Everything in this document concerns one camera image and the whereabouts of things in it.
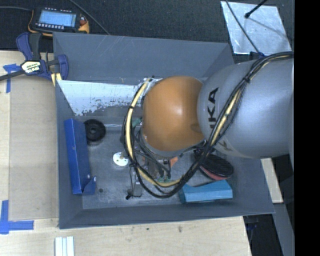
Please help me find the black ribbed ring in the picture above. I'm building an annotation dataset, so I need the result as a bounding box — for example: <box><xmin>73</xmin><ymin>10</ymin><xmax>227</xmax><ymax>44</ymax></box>
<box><xmin>83</xmin><ymin>118</ymin><xmax>107</xmax><ymax>142</ymax></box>

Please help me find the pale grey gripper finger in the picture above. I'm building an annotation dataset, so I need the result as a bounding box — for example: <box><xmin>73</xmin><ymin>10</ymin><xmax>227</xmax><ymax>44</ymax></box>
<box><xmin>134</xmin><ymin>174</ymin><xmax>144</xmax><ymax>198</ymax></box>

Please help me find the black and red round disc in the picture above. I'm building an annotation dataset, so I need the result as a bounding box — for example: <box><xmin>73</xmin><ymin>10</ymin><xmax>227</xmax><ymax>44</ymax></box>
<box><xmin>198</xmin><ymin>153</ymin><xmax>235</xmax><ymax>181</ymax></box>

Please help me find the pale wood flat board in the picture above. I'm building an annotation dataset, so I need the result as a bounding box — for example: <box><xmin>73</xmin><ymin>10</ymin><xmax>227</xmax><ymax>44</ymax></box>
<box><xmin>8</xmin><ymin>74</ymin><xmax>60</xmax><ymax>221</ymax></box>

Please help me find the small white round disc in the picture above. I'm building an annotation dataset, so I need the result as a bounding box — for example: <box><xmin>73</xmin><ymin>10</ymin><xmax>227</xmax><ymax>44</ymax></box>
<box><xmin>112</xmin><ymin>151</ymin><xmax>130</xmax><ymax>168</ymax></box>

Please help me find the light blue flat block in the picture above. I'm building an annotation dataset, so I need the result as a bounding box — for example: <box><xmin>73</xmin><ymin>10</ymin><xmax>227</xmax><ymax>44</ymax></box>
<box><xmin>178</xmin><ymin>179</ymin><xmax>234</xmax><ymax>204</ymax></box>

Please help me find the dark blue long box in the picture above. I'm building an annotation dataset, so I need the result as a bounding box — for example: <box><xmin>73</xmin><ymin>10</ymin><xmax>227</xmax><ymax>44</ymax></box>
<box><xmin>63</xmin><ymin>117</ymin><xmax>97</xmax><ymax>196</ymax></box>

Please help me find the grey metal bin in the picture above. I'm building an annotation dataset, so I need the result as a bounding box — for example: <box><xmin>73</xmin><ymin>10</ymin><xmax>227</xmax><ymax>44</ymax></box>
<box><xmin>52</xmin><ymin>31</ymin><xmax>276</xmax><ymax>230</ymax></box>

